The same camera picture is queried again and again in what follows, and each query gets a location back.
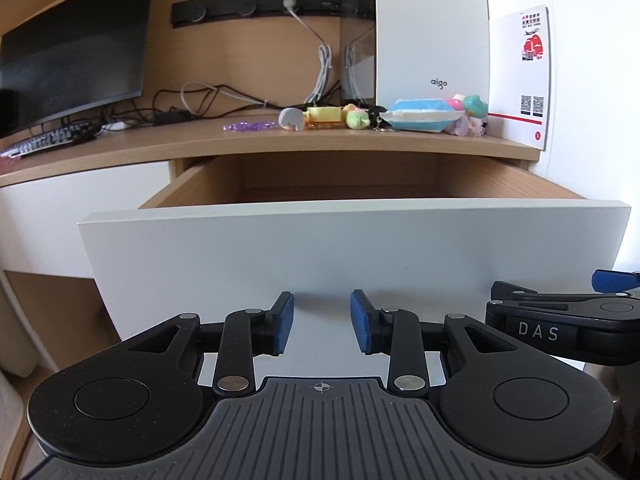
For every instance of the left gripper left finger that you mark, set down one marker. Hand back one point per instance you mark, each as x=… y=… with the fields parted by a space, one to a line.
x=245 y=334

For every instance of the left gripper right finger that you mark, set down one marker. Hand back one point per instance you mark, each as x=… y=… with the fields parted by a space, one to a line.
x=397 y=334

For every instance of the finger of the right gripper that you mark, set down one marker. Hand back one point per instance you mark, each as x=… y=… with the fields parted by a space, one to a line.
x=614 y=281

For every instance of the white wooden drawer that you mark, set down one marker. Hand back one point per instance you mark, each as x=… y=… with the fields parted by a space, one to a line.
x=421 y=232

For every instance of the pink frilly cloth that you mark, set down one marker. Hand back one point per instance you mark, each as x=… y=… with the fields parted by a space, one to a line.
x=466 y=126

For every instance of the black red toy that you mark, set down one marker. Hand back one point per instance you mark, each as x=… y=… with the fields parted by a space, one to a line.
x=375 y=115

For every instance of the small yellow green figure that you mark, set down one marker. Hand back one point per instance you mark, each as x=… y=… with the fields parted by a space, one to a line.
x=355 y=118

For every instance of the pink teal plush toy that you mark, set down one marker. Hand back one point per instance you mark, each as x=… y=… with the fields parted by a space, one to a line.
x=472 y=104

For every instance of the blue wet wipes pack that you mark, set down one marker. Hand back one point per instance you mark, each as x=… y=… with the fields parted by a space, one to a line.
x=427 y=115

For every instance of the yellow toy block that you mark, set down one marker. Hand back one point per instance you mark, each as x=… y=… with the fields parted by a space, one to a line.
x=323 y=117

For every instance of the white adjacent drawer front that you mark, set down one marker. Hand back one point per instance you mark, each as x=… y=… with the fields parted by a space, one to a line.
x=39 y=219

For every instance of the black keyboard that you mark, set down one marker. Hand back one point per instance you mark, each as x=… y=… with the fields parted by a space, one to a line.
x=52 y=140

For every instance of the white aigo box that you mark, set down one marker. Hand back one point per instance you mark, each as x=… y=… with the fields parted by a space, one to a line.
x=498 y=50

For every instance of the black monitor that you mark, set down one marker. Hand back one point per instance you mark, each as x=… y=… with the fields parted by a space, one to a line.
x=75 y=56

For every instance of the black power strip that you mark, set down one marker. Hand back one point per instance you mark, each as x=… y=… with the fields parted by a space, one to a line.
x=192 y=12

